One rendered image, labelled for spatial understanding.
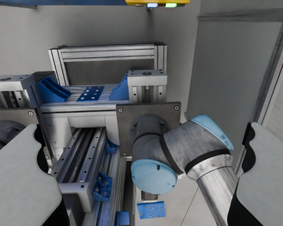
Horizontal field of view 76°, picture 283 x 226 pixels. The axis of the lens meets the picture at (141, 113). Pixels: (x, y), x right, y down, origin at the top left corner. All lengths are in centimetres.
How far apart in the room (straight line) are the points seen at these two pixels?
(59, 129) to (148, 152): 46
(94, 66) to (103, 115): 76
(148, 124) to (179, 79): 116
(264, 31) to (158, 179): 65
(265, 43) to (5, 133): 94
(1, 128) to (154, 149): 51
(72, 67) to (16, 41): 55
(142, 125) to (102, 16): 117
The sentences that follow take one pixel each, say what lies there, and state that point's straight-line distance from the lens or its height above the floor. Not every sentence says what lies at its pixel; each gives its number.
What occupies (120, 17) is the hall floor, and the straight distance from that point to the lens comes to 160.
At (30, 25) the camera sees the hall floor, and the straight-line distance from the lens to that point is 180.
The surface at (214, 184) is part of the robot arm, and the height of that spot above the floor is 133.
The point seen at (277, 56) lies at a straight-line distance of 76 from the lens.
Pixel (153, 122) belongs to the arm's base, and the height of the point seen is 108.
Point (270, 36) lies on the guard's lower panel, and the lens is 82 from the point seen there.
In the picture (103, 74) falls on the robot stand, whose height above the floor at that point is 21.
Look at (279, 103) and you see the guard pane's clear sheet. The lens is 76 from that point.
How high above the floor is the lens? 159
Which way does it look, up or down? 63 degrees down
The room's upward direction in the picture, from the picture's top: 178 degrees clockwise
